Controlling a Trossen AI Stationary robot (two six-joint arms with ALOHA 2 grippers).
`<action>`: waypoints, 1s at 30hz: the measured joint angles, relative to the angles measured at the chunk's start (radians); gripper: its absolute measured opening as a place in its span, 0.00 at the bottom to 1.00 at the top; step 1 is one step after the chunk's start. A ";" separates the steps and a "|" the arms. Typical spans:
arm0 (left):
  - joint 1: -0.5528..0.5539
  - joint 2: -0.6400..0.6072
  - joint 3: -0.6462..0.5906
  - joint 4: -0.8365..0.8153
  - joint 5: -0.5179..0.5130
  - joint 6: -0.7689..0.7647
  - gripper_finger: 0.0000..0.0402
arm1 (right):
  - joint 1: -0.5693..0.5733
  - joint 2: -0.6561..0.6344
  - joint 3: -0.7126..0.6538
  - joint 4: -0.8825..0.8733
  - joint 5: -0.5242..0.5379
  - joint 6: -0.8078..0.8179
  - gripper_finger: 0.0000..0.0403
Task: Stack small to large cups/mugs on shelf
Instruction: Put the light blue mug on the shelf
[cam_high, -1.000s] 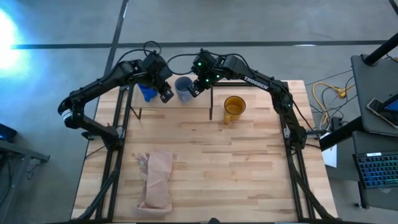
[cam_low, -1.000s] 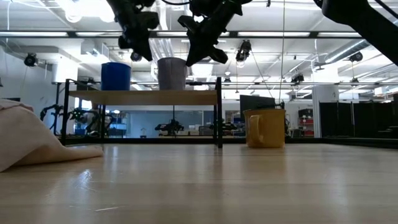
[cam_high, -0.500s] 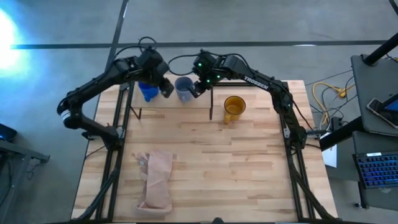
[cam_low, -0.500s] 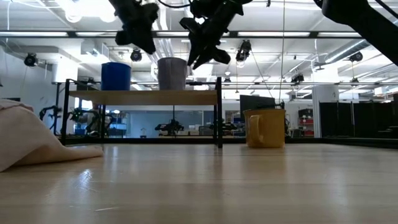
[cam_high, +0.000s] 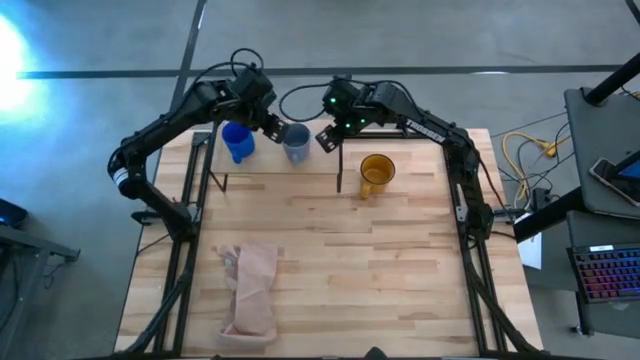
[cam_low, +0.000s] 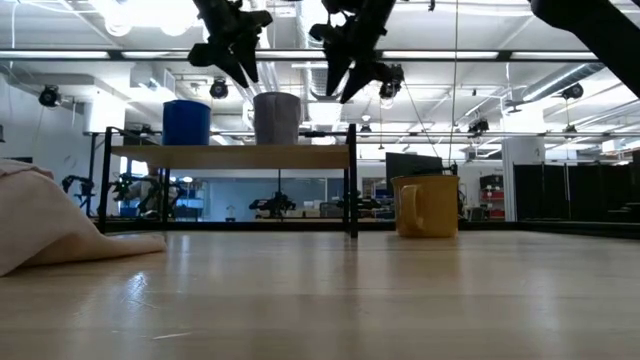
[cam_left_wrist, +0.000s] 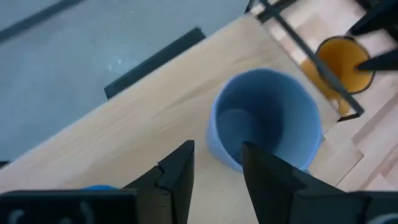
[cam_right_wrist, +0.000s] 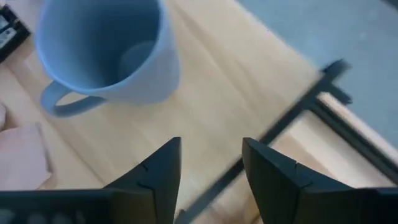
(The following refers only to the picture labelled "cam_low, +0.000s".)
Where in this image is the black computer monitor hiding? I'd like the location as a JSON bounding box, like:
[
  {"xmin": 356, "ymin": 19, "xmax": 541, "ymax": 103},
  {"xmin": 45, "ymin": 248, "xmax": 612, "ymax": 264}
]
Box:
[{"xmin": 385, "ymin": 152, "xmax": 444, "ymax": 196}]

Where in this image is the red storage rack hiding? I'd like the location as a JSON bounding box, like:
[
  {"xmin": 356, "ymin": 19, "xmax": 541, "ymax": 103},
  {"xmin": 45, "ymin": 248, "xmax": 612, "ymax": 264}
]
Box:
[{"xmin": 479, "ymin": 174, "xmax": 506, "ymax": 220}]

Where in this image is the black room partition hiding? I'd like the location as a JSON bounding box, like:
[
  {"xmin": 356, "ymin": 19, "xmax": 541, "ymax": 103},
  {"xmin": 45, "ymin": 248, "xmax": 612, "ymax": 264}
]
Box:
[{"xmin": 513, "ymin": 160, "xmax": 640, "ymax": 223}]

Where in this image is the black aluminium table frame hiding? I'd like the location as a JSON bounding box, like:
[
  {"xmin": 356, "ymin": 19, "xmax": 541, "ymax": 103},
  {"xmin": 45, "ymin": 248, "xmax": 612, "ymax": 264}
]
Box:
[{"xmin": 102, "ymin": 219, "xmax": 640, "ymax": 240}]

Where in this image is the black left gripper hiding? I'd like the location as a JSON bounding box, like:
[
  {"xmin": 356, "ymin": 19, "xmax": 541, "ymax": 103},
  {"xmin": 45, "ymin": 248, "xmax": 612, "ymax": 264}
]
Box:
[{"xmin": 187, "ymin": 0, "xmax": 274, "ymax": 89}]

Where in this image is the thin hanging cable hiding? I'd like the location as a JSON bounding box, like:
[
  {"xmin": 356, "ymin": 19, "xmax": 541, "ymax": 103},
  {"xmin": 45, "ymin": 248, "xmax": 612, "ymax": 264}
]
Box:
[{"xmin": 447, "ymin": 0, "xmax": 460, "ymax": 166}]

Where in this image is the grey cup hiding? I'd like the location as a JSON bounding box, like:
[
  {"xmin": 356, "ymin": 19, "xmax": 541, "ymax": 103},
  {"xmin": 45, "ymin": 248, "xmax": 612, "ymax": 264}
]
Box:
[{"xmin": 252, "ymin": 91, "xmax": 303, "ymax": 146}]

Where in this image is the wooden shelf with black legs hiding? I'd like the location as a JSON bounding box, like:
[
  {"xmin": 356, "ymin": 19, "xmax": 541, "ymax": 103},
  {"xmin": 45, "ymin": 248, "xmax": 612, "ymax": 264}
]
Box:
[{"xmin": 97, "ymin": 123, "xmax": 360, "ymax": 239}]

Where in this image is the beige cloth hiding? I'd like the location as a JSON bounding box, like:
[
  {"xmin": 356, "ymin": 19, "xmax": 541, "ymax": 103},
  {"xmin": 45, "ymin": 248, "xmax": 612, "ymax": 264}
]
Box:
[{"xmin": 0, "ymin": 158, "xmax": 168, "ymax": 278}]

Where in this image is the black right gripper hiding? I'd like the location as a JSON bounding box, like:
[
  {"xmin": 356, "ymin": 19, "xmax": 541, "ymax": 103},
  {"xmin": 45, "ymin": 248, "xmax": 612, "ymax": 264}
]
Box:
[{"xmin": 308, "ymin": 0, "xmax": 397, "ymax": 105}]

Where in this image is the blue cup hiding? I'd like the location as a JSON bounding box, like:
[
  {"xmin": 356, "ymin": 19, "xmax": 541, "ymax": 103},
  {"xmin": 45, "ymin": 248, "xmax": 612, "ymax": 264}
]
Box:
[{"xmin": 162, "ymin": 99, "xmax": 212, "ymax": 147}]

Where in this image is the yellow mug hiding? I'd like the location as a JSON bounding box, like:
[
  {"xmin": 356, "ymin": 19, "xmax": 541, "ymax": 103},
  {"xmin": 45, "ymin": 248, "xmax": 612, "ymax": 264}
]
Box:
[{"xmin": 390, "ymin": 174, "xmax": 461, "ymax": 239}]

